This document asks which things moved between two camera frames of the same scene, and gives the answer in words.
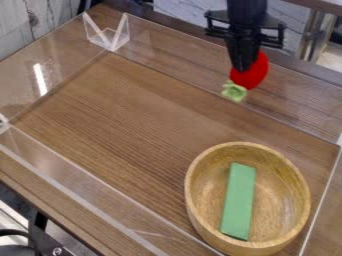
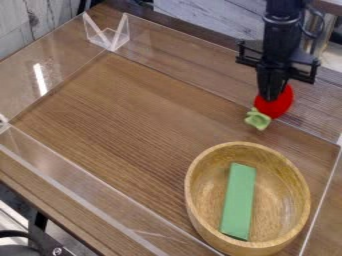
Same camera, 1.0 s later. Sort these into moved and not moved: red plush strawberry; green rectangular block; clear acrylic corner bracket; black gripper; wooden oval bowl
Moved: red plush strawberry; black gripper
Not moved: green rectangular block; wooden oval bowl; clear acrylic corner bracket
